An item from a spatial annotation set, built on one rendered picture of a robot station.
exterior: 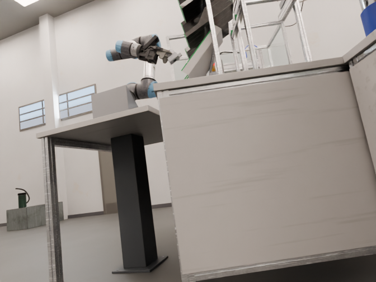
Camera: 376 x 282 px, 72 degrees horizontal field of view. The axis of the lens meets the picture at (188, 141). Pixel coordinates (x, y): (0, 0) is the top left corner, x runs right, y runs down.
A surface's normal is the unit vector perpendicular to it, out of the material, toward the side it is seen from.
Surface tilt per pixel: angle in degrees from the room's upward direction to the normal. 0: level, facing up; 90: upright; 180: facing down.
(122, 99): 90
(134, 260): 90
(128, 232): 90
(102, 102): 90
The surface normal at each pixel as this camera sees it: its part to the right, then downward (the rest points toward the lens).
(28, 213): 0.94, -0.18
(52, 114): -0.33, -0.10
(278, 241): -0.01, -0.15
